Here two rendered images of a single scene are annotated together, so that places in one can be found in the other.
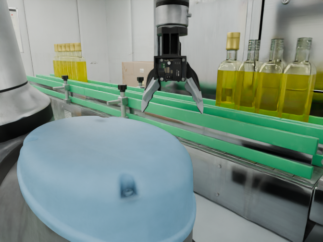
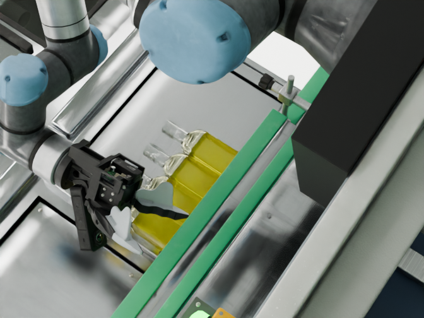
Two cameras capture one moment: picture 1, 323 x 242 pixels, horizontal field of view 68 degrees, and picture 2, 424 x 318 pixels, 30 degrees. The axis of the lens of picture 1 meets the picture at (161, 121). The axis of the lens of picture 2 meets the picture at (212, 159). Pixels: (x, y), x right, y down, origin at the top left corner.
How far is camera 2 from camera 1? 113 cm
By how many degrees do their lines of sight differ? 73
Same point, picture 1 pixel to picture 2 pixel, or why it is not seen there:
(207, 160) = (255, 229)
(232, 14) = (49, 238)
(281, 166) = (290, 150)
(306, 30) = (147, 161)
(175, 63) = (118, 163)
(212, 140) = (230, 219)
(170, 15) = (63, 141)
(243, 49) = (108, 251)
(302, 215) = not seen: hidden behind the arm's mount
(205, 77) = not seen: outside the picture
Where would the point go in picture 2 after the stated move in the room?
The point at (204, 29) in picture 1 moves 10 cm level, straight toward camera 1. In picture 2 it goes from (26, 294) to (38, 258)
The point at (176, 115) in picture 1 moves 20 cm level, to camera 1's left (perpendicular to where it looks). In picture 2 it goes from (167, 262) to (103, 308)
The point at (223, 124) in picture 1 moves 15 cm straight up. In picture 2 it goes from (217, 192) to (146, 145)
